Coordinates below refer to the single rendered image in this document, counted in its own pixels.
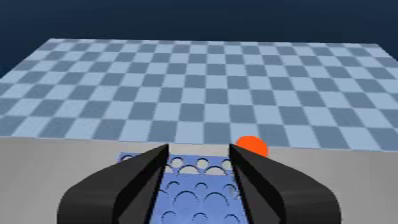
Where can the blue perforated tube rack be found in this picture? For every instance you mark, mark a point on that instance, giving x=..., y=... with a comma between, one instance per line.
x=197, y=193

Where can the orange capped centrifuge tube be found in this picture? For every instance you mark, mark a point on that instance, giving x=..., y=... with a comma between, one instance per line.
x=252, y=145

